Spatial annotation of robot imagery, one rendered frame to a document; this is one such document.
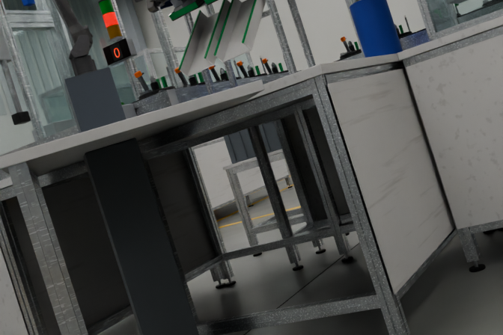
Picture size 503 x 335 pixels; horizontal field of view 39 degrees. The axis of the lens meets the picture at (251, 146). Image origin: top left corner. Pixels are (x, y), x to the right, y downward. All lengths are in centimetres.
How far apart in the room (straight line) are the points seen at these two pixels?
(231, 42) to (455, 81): 82
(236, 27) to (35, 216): 101
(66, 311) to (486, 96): 161
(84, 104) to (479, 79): 136
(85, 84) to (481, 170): 142
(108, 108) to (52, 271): 60
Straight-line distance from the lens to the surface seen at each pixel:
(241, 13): 252
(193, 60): 250
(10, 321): 307
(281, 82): 210
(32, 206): 184
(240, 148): 464
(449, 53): 269
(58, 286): 185
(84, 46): 229
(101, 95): 223
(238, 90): 190
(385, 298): 214
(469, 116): 269
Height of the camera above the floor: 70
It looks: level
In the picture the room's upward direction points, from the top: 18 degrees counter-clockwise
